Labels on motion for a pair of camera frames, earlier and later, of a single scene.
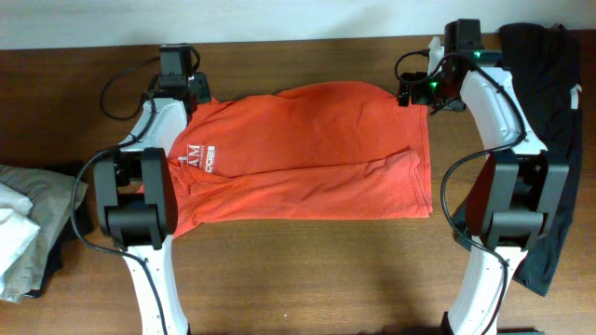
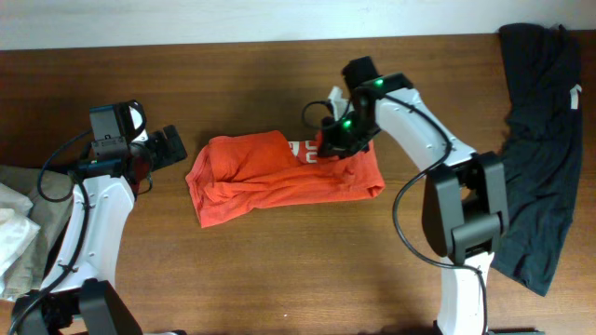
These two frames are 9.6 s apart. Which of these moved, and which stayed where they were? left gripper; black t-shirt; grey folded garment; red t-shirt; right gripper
Moved: red t-shirt; left gripper; right gripper
Stayed: black t-shirt; grey folded garment
